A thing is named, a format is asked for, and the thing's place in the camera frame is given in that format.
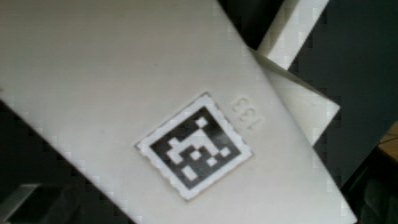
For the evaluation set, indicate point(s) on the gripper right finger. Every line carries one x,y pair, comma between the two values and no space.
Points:
371,190

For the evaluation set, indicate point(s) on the white cabinet body box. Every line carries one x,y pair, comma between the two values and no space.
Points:
312,107

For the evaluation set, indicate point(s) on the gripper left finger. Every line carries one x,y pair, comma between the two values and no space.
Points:
40,204

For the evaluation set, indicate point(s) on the white right fence bar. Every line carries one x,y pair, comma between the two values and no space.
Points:
289,31

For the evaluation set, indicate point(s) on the white cabinet top box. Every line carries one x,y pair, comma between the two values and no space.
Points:
132,80

